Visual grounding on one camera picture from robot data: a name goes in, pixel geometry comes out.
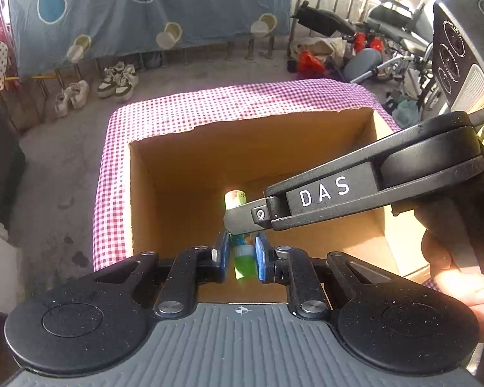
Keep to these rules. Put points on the yellow stick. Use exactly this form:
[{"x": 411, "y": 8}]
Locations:
[{"x": 40, "y": 76}]

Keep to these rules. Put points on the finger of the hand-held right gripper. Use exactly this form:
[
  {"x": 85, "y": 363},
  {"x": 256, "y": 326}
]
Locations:
[{"x": 326, "y": 195}]

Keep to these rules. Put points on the brown cardboard box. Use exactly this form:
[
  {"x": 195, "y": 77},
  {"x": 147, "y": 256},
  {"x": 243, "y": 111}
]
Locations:
[{"x": 185, "y": 169}]

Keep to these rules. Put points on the black padded legrest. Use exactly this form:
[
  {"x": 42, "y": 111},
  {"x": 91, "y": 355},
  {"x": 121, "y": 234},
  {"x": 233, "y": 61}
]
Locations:
[{"x": 324, "y": 18}]

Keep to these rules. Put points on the purple checkered cloth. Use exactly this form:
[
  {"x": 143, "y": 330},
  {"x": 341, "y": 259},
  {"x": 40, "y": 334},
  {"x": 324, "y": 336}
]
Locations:
[{"x": 209, "y": 103}]

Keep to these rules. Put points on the blue sheet with circles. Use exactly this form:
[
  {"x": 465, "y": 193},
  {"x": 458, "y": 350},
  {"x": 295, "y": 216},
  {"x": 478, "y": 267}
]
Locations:
[{"x": 117, "y": 16}]

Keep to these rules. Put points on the person's right hand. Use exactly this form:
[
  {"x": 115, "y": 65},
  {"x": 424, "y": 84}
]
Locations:
[{"x": 468, "y": 294}]

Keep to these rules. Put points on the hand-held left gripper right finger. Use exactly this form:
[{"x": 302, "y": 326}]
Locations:
[{"x": 260, "y": 262}]

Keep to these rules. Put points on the beige cloth bag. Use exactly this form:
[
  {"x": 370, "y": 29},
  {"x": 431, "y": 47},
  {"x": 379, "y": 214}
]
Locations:
[{"x": 318, "y": 45}]

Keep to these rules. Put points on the grey round cushion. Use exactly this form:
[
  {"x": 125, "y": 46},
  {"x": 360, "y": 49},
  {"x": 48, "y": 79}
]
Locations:
[{"x": 361, "y": 64}]

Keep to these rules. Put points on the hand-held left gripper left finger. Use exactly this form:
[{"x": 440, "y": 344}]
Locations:
[{"x": 224, "y": 256}]

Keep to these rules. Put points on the red plastic bag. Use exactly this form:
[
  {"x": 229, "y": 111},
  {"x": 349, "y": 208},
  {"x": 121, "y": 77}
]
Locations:
[{"x": 311, "y": 62}]

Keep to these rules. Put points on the green plastic bag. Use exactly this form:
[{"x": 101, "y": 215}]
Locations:
[{"x": 407, "y": 113}]

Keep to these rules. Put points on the red plastic object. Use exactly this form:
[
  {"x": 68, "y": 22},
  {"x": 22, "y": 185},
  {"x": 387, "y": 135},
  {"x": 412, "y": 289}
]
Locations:
[
  {"x": 376, "y": 44},
  {"x": 359, "y": 41}
]

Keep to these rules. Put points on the dark cabinet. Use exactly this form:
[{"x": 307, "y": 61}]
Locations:
[{"x": 0, "y": 157}]

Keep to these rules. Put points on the black wheelchair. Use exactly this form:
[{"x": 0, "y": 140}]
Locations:
[{"x": 399, "y": 32}]

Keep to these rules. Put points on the green dropper bottle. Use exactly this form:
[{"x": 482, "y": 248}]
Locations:
[{"x": 242, "y": 264}]

